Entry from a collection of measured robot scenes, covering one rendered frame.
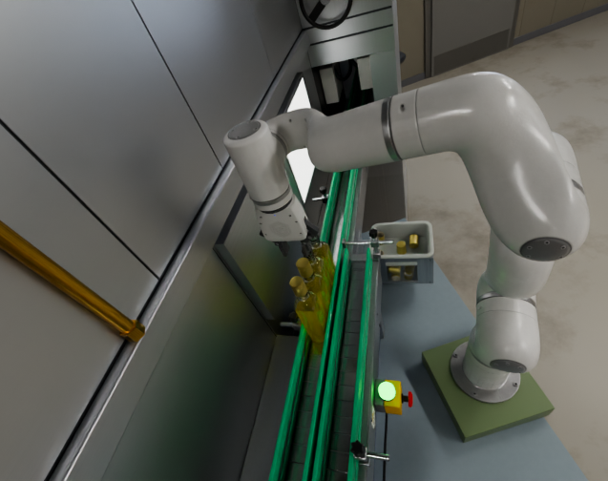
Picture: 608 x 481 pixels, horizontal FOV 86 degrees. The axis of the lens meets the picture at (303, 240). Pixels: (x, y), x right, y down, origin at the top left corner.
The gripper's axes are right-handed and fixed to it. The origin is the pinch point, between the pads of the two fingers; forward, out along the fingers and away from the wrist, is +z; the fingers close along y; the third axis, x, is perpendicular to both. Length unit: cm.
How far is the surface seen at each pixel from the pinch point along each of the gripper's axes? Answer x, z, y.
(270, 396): -25.4, 34.2, -11.8
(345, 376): -17.7, 34.1, 8.4
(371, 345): -8.1, 34.1, 14.9
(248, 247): -0.5, -0.8, -12.2
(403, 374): -5, 64, 22
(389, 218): 108, 99, 12
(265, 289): -3.5, 13.8, -12.1
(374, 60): 108, 1, 12
